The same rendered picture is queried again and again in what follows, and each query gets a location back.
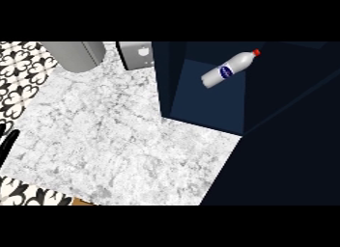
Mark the dark blue cabinet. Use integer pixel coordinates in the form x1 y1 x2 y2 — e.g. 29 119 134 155
151 41 340 136

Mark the white water bottle red cap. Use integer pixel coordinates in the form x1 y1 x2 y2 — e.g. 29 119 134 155
200 48 264 90

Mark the grey rounded appliance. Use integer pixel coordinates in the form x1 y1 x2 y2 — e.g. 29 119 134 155
38 41 107 74

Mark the grey flat appliance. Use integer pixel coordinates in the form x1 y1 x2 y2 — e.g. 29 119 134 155
115 41 156 71

